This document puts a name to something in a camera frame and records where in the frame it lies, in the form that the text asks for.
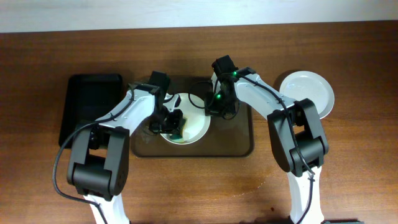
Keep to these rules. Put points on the large brown serving tray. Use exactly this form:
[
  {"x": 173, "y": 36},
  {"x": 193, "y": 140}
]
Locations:
[{"x": 224, "y": 138}]

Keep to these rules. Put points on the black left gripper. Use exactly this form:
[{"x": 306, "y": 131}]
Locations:
[{"x": 175, "y": 124}]

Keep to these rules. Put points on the green yellow sponge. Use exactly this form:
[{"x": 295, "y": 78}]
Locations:
[{"x": 177, "y": 136}]

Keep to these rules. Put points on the white plate with sauce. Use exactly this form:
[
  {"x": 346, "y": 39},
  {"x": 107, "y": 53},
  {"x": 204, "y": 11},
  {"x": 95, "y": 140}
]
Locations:
[{"x": 197, "y": 122}]

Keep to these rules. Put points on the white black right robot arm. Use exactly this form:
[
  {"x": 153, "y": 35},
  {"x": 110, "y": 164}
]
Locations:
[{"x": 298, "y": 141}]

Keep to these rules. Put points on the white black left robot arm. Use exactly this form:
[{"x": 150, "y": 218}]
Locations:
[{"x": 99, "y": 164}]

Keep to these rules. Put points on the light blue plate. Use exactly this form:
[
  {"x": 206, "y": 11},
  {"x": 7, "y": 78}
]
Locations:
[{"x": 303, "y": 84}]

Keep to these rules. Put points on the small black tray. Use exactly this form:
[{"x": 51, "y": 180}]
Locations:
[{"x": 89, "y": 97}]

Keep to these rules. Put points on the pink plate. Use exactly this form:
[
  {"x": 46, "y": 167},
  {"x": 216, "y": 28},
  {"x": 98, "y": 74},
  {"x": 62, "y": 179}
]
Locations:
[{"x": 325, "y": 102}]

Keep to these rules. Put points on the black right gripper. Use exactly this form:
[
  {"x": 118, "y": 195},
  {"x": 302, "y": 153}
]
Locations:
[{"x": 212, "y": 110}]

